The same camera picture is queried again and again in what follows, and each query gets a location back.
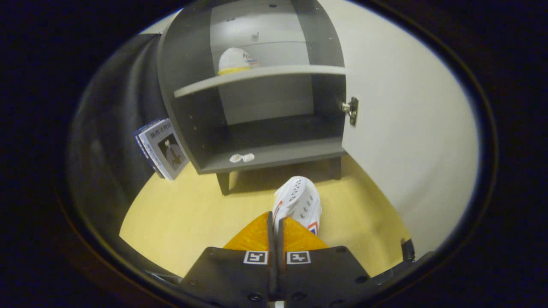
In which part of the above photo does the cabinet shelf board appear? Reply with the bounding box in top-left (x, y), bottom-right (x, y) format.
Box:
top-left (173, 64), bottom-right (346, 99)

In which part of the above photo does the grey shoe cabinet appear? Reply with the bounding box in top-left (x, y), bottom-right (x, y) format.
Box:
top-left (156, 0), bottom-right (347, 196)

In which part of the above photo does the metal door hinge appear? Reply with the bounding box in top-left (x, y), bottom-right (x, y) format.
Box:
top-left (341, 97), bottom-right (359, 126)

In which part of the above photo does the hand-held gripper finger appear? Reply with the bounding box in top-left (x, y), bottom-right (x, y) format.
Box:
top-left (180, 212), bottom-right (279, 302)
top-left (277, 216), bottom-right (373, 302)

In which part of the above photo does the white shoe cabinet door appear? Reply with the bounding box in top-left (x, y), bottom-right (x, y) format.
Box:
top-left (317, 0), bottom-right (479, 261)

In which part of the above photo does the blue cover book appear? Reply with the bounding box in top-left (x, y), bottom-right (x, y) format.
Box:
top-left (133, 120), bottom-right (165, 178)

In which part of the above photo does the grey cover book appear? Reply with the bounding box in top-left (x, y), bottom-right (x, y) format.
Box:
top-left (139, 119), bottom-right (190, 181)

